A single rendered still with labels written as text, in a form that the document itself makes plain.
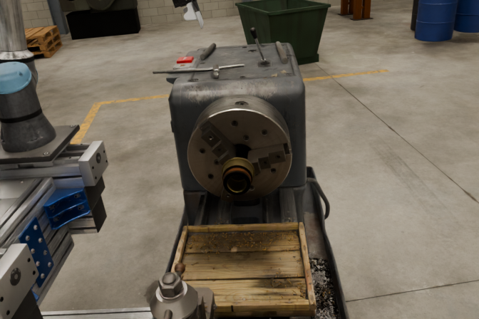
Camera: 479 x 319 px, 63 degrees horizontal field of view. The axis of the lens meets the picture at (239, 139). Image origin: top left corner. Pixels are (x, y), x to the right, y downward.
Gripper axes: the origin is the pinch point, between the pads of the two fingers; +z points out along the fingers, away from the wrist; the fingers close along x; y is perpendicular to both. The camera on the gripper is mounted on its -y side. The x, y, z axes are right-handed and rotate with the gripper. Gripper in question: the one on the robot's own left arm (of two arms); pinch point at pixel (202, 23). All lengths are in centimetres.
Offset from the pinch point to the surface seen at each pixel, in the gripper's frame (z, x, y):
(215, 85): 14.8, 23.7, 2.3
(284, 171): 39, 47, -9
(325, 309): 83, 65, -8
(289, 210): 55, 46, -7
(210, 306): 31, 92, 15
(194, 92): 14.5, 24.3, 9.6
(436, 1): 189, -459, -351
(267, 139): 27, 46, -8
